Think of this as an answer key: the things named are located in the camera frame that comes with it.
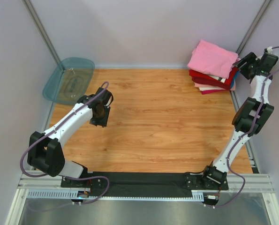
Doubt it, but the pink t shirt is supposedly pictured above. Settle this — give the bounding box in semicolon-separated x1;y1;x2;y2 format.
188;39;239;79

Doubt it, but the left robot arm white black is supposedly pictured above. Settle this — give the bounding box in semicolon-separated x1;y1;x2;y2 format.
22;87;114;188

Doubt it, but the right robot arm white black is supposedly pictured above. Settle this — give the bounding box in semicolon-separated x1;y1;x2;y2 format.
200;52;279;189

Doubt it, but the blue folded shirt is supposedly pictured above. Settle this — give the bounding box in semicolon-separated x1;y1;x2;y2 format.
233;70;240;81

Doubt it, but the white black printed folded shirt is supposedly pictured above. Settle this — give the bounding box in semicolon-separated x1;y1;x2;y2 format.
209;75;226;83

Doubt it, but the teal transparent plastic bin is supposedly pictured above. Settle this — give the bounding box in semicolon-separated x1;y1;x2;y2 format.
43;57;95;105

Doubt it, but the crimson folded shirt bottom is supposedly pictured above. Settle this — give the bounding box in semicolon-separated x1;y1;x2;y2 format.
201;90;229;95

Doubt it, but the red folded shirt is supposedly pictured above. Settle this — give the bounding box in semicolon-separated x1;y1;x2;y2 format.
189;67;239;90

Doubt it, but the light pink folded shirt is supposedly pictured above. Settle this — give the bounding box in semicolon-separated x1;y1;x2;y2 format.
192;78;235;91

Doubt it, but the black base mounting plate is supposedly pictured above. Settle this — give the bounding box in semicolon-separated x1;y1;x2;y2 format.
60;172;228;198

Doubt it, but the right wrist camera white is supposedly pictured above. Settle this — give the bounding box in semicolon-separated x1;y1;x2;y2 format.
264;46;273;54

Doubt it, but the aluminium frame post right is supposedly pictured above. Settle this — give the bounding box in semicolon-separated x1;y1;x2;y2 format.
236;0;273;55

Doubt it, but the aluminium frame post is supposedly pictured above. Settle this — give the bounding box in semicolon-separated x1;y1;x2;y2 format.
236;0;273;55
22;0;60;64

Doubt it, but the slotted grey cable duct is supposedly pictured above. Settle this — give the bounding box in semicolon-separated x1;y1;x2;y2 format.
26;190;205;201

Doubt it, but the aluminium frame post left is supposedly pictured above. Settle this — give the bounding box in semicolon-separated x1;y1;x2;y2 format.
22;0;60;64

